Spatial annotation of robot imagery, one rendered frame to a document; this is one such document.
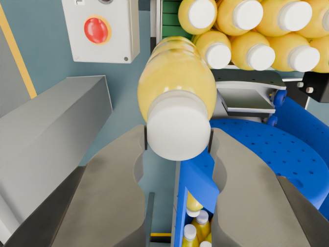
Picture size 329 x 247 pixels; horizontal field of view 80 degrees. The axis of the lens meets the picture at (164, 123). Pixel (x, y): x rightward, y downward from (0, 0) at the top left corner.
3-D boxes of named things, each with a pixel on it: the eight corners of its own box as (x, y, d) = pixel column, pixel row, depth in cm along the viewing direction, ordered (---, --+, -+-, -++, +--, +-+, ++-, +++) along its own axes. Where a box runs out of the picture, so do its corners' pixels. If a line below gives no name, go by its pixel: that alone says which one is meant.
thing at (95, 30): (88, 42, 32) (85, 43, 31) (84, 17, 30) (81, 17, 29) (110, 43, 32) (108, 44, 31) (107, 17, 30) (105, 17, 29)
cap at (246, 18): (241, -4, 30) (244, -4, 28) (264, 5, 30) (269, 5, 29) (229, 24, 32) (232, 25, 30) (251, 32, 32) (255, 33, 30)
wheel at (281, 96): (270, 107, 50) (279, 110, 48) (276, 90, 47) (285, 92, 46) (275, 102, 53) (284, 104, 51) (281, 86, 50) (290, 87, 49)
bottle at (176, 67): (166, 91, 31) (160, 179, 15) (141, 52, 28) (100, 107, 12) (207, 69, 29) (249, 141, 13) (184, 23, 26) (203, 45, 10)
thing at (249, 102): (215, 96, 54) (225, 117, 43) (217, 87, 53) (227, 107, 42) (252, 97, 53) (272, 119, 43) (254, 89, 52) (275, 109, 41)
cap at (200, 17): (217, 20, 31) (219, 20, 30) (194, 32, 32) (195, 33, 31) (208, -6, 30) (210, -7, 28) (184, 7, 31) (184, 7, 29)
